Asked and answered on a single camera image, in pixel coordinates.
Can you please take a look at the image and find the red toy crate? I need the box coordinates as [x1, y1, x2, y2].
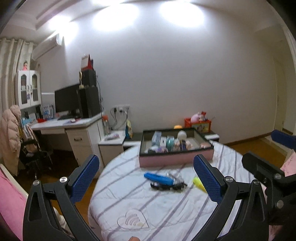
[184, 118, 212, 133]

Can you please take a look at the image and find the black small speaker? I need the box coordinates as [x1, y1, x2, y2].
[80, 69, 97, 86]

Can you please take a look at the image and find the orange night light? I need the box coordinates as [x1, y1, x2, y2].
[174, 125, 183, 129]

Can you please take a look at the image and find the wall power outlet strip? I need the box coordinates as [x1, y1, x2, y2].
[112, 104, 130, 114]

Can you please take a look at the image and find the pink block donut toy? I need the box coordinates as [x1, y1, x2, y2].
[147, 146, 169, 153]

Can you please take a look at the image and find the clear skull glass bottle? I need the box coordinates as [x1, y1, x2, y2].
[166, 172, 184, 184]

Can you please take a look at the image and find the blue gold harmonica box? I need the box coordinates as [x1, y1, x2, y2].
[180, 140, 187, 151]

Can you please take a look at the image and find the rose gold cylinder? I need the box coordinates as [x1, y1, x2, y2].
[200, 142, 213, 149]

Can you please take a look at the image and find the pink puffer jacket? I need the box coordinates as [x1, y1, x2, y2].
[1, 105, 21, 176]

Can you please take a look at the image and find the pink blanket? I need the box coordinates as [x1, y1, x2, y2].
[1, 171, 27, 240]

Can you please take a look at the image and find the white desk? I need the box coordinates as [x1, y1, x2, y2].
[31, 113, 104, 174]

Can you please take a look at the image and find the yellow highlighter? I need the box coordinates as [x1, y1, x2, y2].
[193, 177, 207, 193]

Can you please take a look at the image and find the pink black storage box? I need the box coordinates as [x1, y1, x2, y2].
[138, 128, 214, 168]

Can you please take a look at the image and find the red desk calendar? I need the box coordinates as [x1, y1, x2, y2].
[81, 54, 93, 71]

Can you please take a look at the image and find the white round lamp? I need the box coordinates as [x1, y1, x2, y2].
[177, 131, 187, 141]

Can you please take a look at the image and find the white air conditioner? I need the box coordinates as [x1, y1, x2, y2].
[31, 34, 64, 61]

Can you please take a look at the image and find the white nightstand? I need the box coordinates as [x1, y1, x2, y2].
[98, 131, 125, 166]

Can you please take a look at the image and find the white power adapter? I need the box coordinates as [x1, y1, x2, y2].
[159, 136, 167, 147]

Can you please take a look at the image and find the white glass door cabinet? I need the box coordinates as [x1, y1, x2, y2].
[15, 70, 41, 109]

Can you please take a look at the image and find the beige curtain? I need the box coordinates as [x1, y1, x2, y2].
[1, 37, 34, 113]

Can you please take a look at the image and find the blue plastic tool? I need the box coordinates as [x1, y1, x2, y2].
[144, 172, 174, 185]

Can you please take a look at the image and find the black computer tower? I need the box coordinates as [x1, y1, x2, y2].
[77, 86, 101, 118]

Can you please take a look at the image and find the pink figurine on cabinet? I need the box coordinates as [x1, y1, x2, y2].
[22, 61, 28, 71]

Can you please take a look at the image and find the teal tape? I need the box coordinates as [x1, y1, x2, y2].
[166, 136, 175, 152]

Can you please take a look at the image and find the black computer monitor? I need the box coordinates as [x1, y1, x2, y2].
[54, 84, 79, 120]

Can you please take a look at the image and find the orange cap water bottle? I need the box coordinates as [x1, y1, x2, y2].
[102, 115, 111, 136]

